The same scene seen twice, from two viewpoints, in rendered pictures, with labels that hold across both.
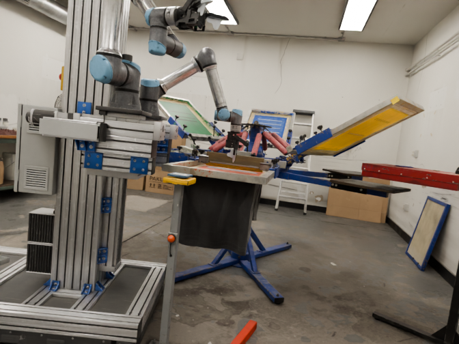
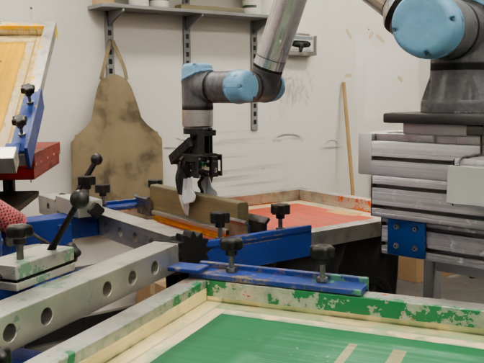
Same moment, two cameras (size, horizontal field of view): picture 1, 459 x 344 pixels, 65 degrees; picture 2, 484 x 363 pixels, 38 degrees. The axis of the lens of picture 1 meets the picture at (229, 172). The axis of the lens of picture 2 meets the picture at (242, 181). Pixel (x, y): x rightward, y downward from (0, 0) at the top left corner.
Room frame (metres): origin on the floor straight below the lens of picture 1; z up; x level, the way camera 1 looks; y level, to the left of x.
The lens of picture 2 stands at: (3.68, 1.20, 1.30)
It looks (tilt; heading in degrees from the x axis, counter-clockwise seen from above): 7 degrees down; 222
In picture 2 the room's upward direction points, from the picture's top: straight up
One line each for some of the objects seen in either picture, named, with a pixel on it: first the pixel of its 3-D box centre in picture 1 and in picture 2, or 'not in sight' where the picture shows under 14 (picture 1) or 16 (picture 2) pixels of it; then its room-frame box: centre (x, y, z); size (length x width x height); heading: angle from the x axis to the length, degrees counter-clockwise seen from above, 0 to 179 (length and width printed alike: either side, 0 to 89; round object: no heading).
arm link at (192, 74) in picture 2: (235, 117); (198, 86); (2.52, 0.00, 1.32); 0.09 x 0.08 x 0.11; 96
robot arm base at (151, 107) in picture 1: (147, 107); (459, 88); (2.33, 0.56, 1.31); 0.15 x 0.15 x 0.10
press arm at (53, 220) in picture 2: not in sight; (55, 227); (2.86, -0.10, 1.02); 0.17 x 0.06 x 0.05; 169
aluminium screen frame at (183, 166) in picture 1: (227, 168); (260, 218); (2.31, 0.01, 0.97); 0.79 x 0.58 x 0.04; 169
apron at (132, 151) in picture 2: not in sight; (117, 138); (1.39, -1.79, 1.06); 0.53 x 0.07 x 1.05; 169
